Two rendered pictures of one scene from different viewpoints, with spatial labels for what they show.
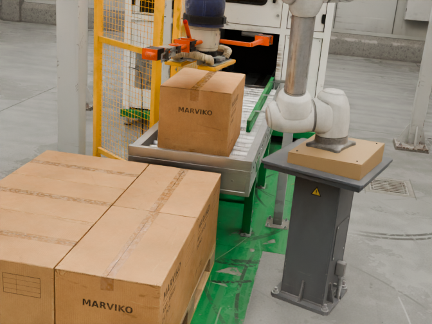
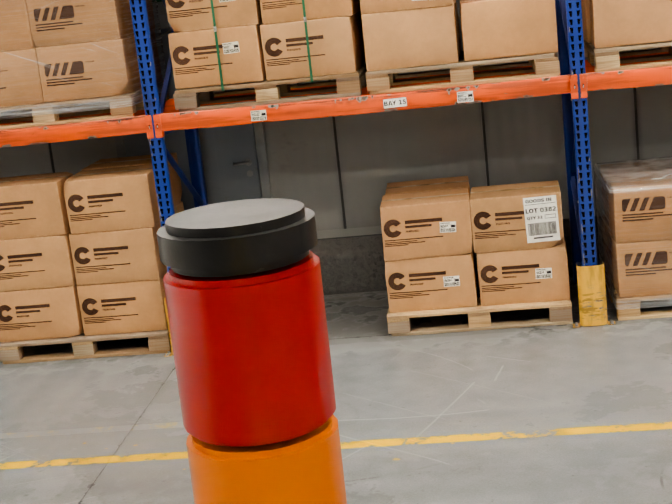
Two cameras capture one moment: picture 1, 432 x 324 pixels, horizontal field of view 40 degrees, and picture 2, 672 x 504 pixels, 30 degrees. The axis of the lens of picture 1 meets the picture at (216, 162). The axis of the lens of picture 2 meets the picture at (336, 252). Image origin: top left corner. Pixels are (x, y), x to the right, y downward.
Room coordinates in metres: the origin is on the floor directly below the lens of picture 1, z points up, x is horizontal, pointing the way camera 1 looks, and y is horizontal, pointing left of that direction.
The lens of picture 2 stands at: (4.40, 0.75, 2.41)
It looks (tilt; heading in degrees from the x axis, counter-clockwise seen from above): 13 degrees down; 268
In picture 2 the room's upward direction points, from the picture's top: 6 degrees counter-clockwise
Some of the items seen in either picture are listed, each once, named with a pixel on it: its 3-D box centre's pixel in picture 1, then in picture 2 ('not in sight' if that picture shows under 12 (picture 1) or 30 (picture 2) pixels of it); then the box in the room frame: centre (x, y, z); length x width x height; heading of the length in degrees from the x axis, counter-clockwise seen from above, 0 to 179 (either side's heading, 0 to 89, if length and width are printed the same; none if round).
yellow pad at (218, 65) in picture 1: (217, 61); not in sight; (3.23, 0.03, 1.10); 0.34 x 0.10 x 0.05; 162
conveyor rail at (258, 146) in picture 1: (268, 125); not in sight; (4.22, -0.36, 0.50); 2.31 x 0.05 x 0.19; 171
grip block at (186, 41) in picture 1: (184, 45); not in sight; (3.02, 0.20, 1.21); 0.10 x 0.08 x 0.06; 72
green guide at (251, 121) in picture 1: (267, 100); not in sight; (4.58, -0.36, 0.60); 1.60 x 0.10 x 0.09; 171
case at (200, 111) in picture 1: (203, 112); not in sight; (3.48, 0.10, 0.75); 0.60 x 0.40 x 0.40; 172
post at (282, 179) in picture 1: (285, 152); not in sight; (3.60, -0.44, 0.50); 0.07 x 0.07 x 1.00; 81
